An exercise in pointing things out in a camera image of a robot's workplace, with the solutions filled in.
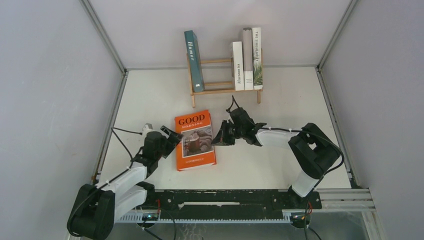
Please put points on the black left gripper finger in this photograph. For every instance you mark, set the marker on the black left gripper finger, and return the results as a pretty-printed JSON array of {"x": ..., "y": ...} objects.
[
  {"x": 170, "y": 145},
  {"x": 170, "y": 132}
]

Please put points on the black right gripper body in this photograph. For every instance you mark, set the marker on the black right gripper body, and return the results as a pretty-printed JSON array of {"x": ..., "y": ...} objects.
[{"x": 239, "y": 131}]

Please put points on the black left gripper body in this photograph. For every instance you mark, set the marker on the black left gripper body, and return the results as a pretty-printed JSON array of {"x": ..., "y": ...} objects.
[{"x": 165, "y": 143}]

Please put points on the orange book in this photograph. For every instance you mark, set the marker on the orange book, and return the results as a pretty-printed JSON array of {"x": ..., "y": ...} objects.
[{"x": 195, "y": 149}]

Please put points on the white thick book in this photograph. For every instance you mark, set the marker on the white thick book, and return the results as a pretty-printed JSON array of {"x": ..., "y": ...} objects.
[{"x": 238, "y": 67}]

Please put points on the white Singularity palm book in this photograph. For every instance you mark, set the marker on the white Singularity palm book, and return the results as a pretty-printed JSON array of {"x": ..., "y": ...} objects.
[{"x": 257, "y": 58}]

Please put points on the grey notebook with elastic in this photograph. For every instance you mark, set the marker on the grey notebook with elastic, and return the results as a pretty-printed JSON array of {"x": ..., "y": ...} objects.
[{"x": 247, "y": 47}]

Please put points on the teal Humor book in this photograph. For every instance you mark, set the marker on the teal Humor book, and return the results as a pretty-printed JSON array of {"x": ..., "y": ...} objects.
[{"x": 195, "y": 65}]

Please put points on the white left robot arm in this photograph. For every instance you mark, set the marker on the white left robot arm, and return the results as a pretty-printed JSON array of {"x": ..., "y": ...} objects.
[{"x": 97, "y": 207}]

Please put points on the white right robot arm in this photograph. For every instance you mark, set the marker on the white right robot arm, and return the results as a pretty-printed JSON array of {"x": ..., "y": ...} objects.
[{"x": 313, "y": 150}]

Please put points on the wooden book rack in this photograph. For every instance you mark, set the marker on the wooden book rack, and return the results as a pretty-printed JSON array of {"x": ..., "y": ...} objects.
[{"x": 214, "y": 86}]

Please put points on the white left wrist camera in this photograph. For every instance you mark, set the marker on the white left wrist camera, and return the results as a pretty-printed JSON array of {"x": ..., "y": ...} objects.
[{"x": 147, "y": 128}]

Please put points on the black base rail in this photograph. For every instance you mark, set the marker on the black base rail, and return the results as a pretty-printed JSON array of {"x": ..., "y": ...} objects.
[{"x": 227, "y": 205}]

